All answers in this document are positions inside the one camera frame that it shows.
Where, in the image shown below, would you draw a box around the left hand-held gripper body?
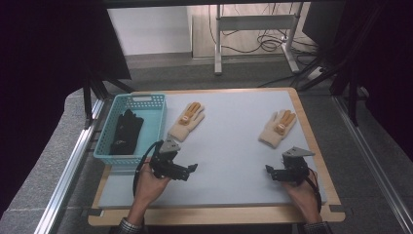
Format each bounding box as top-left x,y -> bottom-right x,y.
149,136 -> 189,180

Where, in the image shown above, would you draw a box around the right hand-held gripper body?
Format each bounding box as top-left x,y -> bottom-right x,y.
274,145 -> 316,186

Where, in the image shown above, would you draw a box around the teal plastic basket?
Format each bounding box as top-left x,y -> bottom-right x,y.
93,93 -> 168,166

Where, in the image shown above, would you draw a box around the cream knitted glove orange patch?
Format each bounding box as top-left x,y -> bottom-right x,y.
258,109 -> 298,149
167,101 -> 207,143

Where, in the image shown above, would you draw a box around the black glove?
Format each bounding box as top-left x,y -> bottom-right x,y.
109,108 -> 145,156

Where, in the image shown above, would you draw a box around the person's right hand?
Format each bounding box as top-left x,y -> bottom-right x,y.
281,172 -> 321,215

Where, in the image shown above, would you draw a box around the person's left hand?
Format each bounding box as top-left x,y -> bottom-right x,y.
133,163 -> 171,210

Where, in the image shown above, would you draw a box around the white table mat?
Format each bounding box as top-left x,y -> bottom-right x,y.
96,90 -> 328,209

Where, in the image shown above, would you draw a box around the black metal stand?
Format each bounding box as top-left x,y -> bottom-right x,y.
298,3 -> 391,129

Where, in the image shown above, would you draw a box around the black tripod stand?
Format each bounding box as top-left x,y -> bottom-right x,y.
82,62 -> 136,130

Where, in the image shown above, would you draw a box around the white power strip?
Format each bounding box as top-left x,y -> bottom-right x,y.
306,65 -> 324,81

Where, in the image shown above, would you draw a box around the white panel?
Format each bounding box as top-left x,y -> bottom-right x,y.
106,6 -> 193,57

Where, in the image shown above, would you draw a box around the dark curtain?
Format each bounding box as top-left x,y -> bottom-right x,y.
337,0 -> 413,162
0,0 -> 132,217

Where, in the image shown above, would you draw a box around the black and red gripper cable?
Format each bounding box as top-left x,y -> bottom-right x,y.
305,168 -> 323,213

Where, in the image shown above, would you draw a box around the aluminium rail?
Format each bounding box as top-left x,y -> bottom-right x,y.
33,97 -> 109,234
332,95 -> 413,234

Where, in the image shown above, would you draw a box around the white metal desk frame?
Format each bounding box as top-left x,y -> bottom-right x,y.
213,3 -> 302,76

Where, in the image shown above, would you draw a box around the black floor cables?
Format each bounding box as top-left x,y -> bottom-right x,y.
207,3 -> 320,56

